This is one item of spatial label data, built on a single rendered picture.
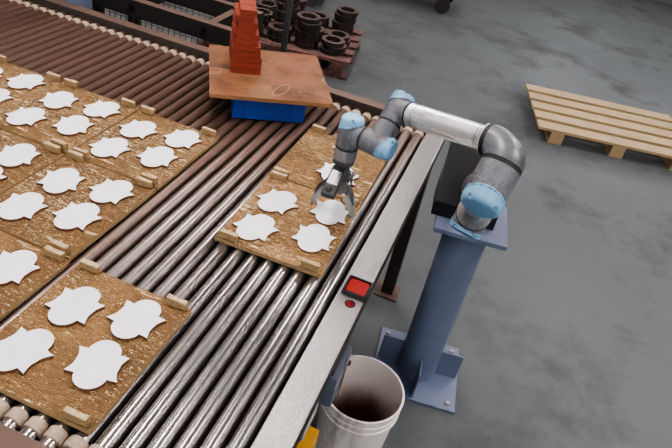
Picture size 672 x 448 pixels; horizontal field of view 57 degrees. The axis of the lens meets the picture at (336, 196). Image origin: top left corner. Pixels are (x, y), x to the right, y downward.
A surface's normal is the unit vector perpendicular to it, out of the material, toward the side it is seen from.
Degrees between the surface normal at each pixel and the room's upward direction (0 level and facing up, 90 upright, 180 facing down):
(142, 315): 0
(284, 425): 0
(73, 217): 0
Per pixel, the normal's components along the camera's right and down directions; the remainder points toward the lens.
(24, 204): 0.18, -0.81
